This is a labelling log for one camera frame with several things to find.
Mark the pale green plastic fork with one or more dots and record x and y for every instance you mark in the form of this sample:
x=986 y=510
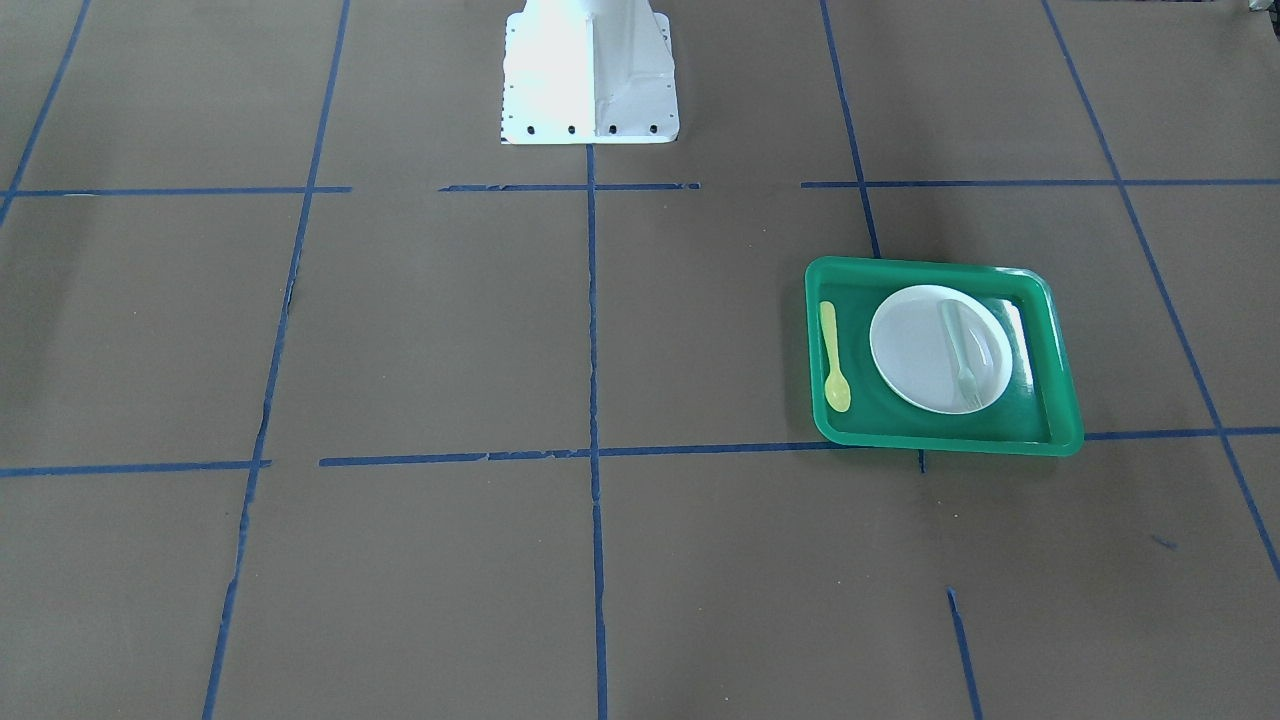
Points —
x=966 y=379

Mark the yellow plastic spoon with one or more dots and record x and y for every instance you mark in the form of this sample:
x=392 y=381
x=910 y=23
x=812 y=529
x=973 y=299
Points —
x=836 y=388

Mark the green plastic tray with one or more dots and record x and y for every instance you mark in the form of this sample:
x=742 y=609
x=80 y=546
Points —
x=1038 y=415

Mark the white round plate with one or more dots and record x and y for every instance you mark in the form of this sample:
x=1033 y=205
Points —
x=910 y=348

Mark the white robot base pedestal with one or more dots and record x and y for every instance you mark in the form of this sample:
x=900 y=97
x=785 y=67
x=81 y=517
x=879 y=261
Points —
x=580 y=72

